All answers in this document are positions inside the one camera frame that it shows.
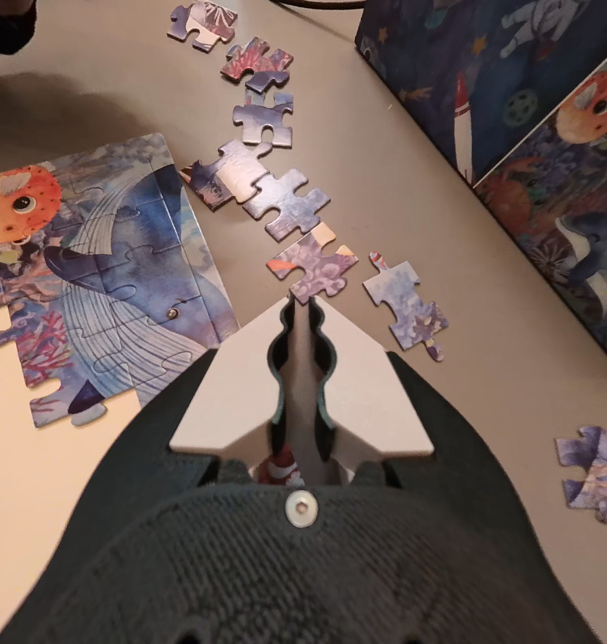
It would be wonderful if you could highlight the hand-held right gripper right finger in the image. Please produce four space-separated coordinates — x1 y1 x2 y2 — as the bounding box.
308 296 436 486

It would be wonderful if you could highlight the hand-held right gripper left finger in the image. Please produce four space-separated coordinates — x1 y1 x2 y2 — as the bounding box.
168 296 296 471

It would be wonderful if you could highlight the purple bubble puzzle piece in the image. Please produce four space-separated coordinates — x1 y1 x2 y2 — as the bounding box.
265 222 359 307

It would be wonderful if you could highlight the sea animal jigsaw puzzle board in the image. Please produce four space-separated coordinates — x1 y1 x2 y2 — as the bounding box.
0 132 241 644

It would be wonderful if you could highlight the row of loose jigsaw pieces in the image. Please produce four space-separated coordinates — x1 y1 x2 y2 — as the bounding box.
168 0 450 362

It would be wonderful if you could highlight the illustrated puzzle box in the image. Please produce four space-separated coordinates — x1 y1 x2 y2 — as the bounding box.
355 0 607 375

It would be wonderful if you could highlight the black braided cable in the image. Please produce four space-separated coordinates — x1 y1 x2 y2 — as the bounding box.
278 0 365 11

